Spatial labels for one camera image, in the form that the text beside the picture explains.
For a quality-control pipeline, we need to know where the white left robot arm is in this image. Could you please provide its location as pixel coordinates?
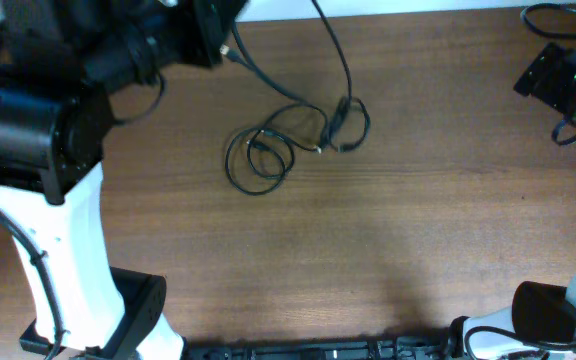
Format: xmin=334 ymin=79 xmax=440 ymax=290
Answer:
xmin=0 ymin=0 xmax=243 ymax=359

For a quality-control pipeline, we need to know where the black aluminium frame rail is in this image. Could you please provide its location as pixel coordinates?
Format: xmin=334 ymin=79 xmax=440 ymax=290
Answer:
xmin=183 ymin=337 xmax=452 ymax=360

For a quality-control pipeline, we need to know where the short black cable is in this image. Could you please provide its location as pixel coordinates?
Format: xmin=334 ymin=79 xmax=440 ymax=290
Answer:
xmin=310 ymin=0 xmax=372 ymax=154

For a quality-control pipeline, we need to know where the long black USB cable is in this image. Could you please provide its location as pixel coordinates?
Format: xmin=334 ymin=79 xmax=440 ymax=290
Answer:
xmin=219 ymin=43 xmax=329 ymax=197

